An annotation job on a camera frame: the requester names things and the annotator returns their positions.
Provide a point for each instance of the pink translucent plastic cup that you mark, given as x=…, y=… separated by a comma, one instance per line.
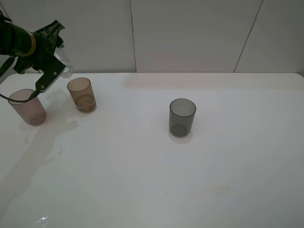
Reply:
x=32, y=112

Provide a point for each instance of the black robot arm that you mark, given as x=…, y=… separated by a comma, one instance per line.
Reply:
x=15, y=42

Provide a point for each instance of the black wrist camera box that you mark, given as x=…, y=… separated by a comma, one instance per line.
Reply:
x=50, y=73

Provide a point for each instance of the brown translucent plastic cup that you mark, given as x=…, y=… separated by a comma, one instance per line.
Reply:
x=82, y=94

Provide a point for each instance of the clear plastic water bottle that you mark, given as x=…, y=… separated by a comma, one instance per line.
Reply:
x=62, y=56

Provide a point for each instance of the grey translucent plastic cup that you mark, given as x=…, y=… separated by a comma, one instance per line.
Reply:
x=181, y=116

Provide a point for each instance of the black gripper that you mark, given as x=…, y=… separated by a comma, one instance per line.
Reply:
x=44, y=42

